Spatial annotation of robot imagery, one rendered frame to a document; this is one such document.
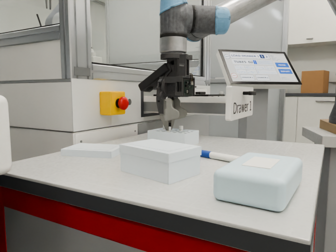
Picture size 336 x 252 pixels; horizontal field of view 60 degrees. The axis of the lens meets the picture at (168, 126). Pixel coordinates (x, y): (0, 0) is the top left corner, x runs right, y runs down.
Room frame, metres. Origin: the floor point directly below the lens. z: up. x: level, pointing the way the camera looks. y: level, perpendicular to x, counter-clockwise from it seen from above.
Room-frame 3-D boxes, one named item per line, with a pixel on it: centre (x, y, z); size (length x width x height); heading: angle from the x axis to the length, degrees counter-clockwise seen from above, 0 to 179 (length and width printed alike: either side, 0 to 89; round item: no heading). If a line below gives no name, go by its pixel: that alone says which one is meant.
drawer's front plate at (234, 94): (1.04, -0.26, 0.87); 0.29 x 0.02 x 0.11; 151
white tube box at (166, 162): (0.53, 0.02, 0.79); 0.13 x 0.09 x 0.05; 47
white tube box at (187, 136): (0.84, -0.02, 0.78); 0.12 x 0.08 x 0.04; 57
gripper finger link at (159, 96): (0.82, 0.01, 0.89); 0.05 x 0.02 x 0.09; 147
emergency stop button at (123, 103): (0.88, 0.14, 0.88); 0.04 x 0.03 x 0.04; 151
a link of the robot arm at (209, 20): (0.86, -0.11, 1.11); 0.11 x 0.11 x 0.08; 10
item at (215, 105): (1.14, -0.08, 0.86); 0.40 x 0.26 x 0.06; 61
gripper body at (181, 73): (0.82, -0.02, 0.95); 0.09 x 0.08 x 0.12; 57
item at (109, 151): (0.70, 0.18, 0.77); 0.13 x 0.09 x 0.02; 77
